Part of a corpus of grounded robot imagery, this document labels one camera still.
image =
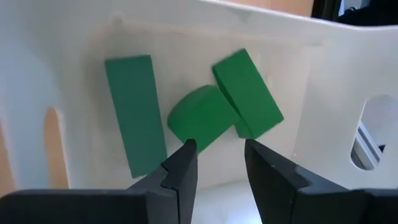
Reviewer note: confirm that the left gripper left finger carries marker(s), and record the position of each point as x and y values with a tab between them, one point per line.
93	208

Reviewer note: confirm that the green half-round block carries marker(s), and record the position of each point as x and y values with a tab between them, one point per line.
202	116

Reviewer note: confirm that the silver metal bracket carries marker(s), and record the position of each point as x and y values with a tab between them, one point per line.
368	146

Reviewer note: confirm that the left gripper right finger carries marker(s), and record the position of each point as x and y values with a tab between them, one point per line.
311	205

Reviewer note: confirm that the white plastic bin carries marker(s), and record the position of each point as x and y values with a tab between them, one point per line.
326	77

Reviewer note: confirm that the long green block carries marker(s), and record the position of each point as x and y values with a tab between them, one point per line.
136	115

